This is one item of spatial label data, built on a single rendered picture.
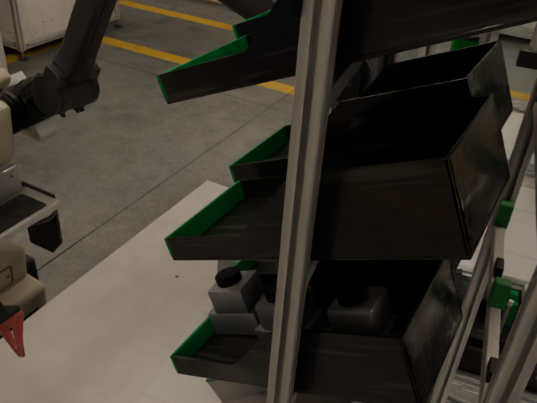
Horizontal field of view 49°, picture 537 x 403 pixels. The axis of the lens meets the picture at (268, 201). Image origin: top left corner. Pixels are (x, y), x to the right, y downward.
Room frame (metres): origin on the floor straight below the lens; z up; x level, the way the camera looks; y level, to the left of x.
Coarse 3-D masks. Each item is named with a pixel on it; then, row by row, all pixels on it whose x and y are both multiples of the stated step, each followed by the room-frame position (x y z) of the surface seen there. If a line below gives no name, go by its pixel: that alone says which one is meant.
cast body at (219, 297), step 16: (224, 272) 0.51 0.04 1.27; (240, 272) 0.51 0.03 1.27; (256, 272) 0.51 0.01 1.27; (224, 288) 0.49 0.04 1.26; (240, 288) 0.48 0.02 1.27; (256, 288) 0.50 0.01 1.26; (224, 304) 0.48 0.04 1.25; (240, 304) 0.47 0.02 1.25; (256, 304) 0.49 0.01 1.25; (224, 320) 0.48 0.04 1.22; (240, 320) 0.47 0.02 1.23; (256, 320) 0.47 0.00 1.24
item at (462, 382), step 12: (468, 276) 0.91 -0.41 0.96; (504, 276) 0.92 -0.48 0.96; (516, 288) 0.88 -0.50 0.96; (456, 372) 0.66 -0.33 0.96; (468, 372) 0.66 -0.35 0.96; (456, 384) 0.64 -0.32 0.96; (468, 384) 0.64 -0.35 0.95; (456, 396) 0.62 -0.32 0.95; (468, 396) 0.62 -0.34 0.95; (528, 396) 0.62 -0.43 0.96
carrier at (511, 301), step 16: (464, 288) 0.84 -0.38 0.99; (512, 288) 0.87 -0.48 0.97; (480, 304) 0.77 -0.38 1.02; (512, 304) 0.71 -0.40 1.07; (480, 320) 0.76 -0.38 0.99; (512, 320) 0.76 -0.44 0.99; (480, 336) 0.72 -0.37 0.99; (464, 352) 0.70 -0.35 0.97; (480, 352) 0.70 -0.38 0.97; (464, 368) 0.67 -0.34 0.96; (480, 368) 0.66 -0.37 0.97; (528, 384) 0.64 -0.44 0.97
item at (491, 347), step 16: (352, 64) 0.43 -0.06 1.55; (336, 80) 0.39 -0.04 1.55; (336, 96) 0.39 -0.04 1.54; (496, 240) 0.55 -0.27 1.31; (496, 256) 0.52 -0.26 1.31; (496, 320) 0.42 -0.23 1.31; (496, 336) 0.40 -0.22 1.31; (496, 352) 0.38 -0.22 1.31; (480, 384) 0.35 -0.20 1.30; (480, 400) 0.32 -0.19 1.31
